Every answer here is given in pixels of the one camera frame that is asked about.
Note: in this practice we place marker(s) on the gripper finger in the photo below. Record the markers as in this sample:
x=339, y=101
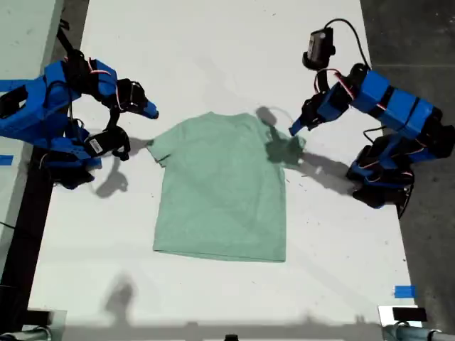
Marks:
x=146, y=113
x=298, y=124
x=152, y=108
x=300, y=130

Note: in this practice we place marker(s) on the pale green T-shirt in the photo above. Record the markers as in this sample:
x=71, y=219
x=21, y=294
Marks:
x=220, y=184

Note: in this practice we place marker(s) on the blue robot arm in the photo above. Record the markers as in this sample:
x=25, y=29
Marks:
x=405, y=110
x=35, y=106

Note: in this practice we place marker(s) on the long blue tape strip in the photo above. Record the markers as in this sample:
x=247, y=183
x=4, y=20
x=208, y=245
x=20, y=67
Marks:
x=10, y=85

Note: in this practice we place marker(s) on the short blue tape strip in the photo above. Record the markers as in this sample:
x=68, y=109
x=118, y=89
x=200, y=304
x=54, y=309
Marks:
x=5, y=160

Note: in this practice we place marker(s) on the square blue tape piece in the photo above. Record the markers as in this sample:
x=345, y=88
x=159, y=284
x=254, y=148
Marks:
x=405, y=292

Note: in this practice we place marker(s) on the small black box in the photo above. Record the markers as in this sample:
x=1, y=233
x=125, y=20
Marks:
x=409, y=314
x=37, y=316

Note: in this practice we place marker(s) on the black knob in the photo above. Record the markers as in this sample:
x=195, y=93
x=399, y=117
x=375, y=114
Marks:
x=231, y=337

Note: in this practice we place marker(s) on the grey tube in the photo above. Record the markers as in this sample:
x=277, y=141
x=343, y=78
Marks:
x=409, y=334
x=32, y=334

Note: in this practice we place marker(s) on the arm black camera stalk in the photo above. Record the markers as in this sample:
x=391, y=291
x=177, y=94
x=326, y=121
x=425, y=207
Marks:
x=113, y=119
x=321, y=83

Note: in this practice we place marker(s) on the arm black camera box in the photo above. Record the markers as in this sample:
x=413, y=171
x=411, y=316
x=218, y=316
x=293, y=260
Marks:
x=103, y=142
x=320, y=42

